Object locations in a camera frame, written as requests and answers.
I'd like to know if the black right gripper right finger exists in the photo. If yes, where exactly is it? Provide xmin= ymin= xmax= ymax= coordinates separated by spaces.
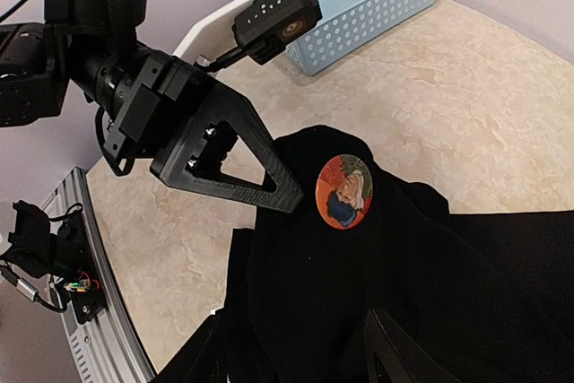
xmin=364 ymin=309 xmax=459 ymax=383

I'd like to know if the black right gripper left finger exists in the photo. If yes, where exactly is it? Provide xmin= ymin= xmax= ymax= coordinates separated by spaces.
xmin=154 ymin=313 xmax=228 ymax=383

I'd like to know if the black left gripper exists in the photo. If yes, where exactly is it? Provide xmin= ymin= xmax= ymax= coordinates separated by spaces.
xmin=67 ymin=39 xmax=304 ymax=213

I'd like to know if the black garment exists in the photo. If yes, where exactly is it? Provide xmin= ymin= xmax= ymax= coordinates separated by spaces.
xmin=214 ymin=126 xmax=573 ymax=382

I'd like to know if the red round brooch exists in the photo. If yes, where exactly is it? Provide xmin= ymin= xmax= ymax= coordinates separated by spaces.
xmin=315 ymin=154 xmax=373 ymax=230

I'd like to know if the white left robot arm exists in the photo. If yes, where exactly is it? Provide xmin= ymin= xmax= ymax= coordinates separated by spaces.
xmin=1 ymin=23 xmax=303 ymax=213

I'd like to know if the front aluminium rail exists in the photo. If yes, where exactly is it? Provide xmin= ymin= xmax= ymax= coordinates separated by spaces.
xmin=43 ymin=167 xmax=156 ymax=382

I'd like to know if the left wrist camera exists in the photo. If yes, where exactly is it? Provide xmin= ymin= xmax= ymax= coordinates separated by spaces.
xmin=42 ymin=0 xmax=324 ymax=73

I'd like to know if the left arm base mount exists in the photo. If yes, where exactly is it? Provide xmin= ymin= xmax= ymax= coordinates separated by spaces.
xmin=1 ymin=201 xmax=107 ymax=325

